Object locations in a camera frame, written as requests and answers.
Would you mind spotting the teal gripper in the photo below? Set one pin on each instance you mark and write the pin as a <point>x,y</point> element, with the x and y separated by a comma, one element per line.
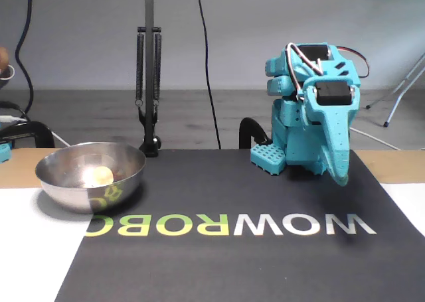
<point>329,117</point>

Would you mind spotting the brown egg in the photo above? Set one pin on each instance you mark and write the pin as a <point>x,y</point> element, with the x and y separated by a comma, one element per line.
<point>103,176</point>

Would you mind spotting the teal robot base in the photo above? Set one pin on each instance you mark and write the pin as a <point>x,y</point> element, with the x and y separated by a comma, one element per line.
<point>267,157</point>

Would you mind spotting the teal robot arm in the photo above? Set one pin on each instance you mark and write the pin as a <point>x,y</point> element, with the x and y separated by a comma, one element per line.
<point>282,69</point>

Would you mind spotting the metal bowl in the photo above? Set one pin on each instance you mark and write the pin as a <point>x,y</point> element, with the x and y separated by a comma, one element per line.
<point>66,192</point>

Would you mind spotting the white folding metal stand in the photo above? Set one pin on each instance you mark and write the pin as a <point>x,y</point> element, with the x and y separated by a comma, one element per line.
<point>394,109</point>

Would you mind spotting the black table clamp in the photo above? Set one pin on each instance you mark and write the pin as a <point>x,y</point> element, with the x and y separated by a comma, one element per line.
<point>247,129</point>

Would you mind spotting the black WOWROBO mat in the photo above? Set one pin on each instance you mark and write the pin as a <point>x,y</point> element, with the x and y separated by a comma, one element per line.
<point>199,265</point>

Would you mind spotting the large black C clamp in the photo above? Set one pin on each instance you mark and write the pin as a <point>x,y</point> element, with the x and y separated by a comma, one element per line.
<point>40,129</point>

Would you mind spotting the small teal block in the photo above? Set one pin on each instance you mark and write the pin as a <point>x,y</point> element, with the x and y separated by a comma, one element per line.
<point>4,152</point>

